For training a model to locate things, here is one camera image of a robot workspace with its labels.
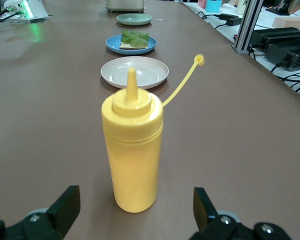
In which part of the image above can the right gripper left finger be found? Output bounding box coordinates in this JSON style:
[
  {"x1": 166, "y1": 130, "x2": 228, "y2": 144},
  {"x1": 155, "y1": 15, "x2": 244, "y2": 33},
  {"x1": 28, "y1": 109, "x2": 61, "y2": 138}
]
[{"x1": 0, "y1": 185, "x2": 81, "y2": 240}]

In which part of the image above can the cream chrome toaster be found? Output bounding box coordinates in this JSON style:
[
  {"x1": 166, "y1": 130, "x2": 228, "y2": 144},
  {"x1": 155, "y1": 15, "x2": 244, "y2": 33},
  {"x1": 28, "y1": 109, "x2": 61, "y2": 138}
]
[{"x1": 104, "y1": 0, "x2": 146, "y2": 13}]

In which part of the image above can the pale green plate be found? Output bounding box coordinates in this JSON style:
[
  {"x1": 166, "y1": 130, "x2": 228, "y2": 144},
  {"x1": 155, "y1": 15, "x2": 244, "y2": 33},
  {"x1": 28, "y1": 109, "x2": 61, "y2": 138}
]
[{"x1": 116, "y1": 13, "x2": 153, "y2": 27}]

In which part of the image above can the beige bottle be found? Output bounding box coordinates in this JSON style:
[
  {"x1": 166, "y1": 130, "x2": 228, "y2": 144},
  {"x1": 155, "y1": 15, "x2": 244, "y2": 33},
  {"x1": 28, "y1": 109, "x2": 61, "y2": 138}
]
[{"x1": 236, "y1": 0, "x2": 249, "y2": 15}]

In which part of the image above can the black power adapter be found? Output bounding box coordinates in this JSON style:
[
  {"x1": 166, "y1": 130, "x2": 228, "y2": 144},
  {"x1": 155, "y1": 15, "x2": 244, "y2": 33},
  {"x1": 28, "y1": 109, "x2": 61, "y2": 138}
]
[{"x1": 213, "y1": 13, "x2": 242, "y2": 26}]

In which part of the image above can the black cable at arm base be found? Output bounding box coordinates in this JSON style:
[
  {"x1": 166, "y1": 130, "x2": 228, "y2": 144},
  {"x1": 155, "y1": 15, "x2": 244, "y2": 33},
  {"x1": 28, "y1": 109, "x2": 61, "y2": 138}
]
[{"x1": 0, "y1": 8, "x2": 21, "y2": 27}]

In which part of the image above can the blue plate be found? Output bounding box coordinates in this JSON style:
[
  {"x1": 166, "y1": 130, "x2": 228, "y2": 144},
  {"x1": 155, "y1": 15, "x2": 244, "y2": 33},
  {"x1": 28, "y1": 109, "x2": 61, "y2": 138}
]
[{"x1": 105, "y1": 34, "x2": 158, "y2": 56}]

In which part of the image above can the green lettuce leaf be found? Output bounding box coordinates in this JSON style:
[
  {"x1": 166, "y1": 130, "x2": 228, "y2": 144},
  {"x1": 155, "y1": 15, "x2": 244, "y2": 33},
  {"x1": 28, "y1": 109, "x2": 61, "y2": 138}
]
[{"x1": 121, "y1": 29, "x2": 150, "y2": 48}]

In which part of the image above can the light blue cup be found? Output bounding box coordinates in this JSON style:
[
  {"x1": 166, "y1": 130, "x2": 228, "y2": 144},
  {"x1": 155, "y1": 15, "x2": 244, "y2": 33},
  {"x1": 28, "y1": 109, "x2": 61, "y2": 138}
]
[{"x1": 205, "y1": 0, "x2": 223, "y2": 13}]

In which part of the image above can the aluminium profile post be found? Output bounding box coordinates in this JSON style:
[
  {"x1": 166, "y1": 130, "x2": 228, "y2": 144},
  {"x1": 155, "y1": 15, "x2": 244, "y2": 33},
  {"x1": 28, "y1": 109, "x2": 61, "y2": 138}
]
[{"x1": 233, "y1": 0, "x2": 265, "y2": 55}]

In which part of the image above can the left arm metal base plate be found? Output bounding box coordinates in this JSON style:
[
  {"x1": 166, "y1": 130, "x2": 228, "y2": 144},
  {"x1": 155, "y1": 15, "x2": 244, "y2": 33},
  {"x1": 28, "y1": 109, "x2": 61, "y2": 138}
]
[{"x1": 0, "y1": 14, "x2": 54, "y2": 25}]

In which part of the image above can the black metal equipment box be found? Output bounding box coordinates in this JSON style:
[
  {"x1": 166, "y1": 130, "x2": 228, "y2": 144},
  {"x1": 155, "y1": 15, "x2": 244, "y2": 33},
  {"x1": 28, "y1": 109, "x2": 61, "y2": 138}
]
[
  {"x1": 264, "y1": 43, "x2": 300, "y2": 73},
  {"x1": 249, "y1": 26, "x2": 300, "y2": 52}
]

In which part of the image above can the toasted bread slice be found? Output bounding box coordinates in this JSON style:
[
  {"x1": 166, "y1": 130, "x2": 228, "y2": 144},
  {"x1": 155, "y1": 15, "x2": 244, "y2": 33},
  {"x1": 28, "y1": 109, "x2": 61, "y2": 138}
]
[{"x1": 118, "y1": 41, "x2": 149, "y2": 50}]

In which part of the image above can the off-white plate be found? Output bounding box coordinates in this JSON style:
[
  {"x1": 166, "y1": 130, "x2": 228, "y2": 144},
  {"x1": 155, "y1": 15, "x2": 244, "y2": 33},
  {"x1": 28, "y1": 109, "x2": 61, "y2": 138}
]
[{"x1": 100, "y1": 56, "x2": 170, "y2": 90}]

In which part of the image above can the yellow squeeze bottle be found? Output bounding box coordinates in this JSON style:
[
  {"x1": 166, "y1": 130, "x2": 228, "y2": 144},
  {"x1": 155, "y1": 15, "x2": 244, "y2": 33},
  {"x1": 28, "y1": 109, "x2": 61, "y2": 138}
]
[{"x1": 101, "y1": 53, "x2": 206, "y2": 214}]

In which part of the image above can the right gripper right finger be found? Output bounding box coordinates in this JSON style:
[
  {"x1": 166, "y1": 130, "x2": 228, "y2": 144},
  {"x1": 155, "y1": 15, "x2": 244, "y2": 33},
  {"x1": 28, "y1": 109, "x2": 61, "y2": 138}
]
[{"x1": 192, "y1": 187, "x2": 295, "y2": 240}]

